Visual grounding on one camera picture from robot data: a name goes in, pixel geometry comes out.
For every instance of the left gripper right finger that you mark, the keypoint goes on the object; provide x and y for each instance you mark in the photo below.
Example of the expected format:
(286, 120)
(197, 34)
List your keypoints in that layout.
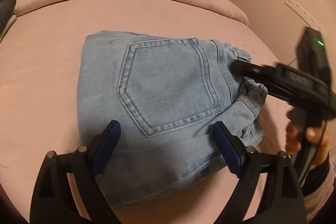
(282, 198)

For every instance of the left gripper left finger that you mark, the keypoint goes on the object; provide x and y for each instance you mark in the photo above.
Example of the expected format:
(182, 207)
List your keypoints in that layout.
(52, 200)

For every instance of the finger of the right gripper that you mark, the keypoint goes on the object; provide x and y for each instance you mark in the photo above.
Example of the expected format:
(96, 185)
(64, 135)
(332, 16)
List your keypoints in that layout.
(246, 69)

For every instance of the light blue denim pants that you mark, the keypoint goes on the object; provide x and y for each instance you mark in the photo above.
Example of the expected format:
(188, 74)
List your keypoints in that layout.
(166, 93)

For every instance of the right hand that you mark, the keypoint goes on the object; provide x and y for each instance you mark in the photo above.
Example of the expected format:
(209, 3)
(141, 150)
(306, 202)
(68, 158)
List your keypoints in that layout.
(314, 135)

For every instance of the grey knit sleeve cuff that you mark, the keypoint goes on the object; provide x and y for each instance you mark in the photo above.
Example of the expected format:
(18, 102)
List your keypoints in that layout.
(318, 187)

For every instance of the folded light green garment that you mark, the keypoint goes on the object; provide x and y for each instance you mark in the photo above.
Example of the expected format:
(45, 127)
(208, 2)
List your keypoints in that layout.
(10, 22)

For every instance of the folded dark denim jeans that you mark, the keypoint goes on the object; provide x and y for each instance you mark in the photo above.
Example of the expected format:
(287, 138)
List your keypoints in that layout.
(6, 11)

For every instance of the white wall socket strip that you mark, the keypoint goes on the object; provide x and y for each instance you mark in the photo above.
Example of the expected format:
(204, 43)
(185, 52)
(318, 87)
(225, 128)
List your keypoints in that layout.
(304, 15)

